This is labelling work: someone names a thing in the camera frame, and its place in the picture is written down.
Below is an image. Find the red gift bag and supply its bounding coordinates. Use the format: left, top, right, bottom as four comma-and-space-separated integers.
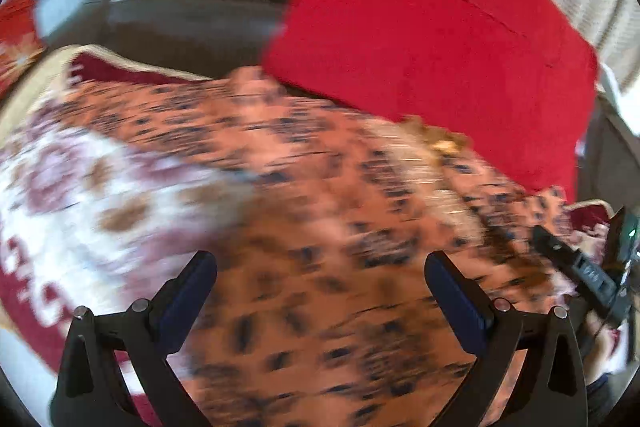
0, 0, 44, 96

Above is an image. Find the orange floral garment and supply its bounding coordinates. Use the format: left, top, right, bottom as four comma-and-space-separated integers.
44, 68, 570, 426

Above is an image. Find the red pillow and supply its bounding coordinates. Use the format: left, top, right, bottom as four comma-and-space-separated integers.
262, 0, 598, 195

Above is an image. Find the floral plush blanket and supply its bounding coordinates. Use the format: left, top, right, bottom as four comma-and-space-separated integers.
1, 46, 255, 426

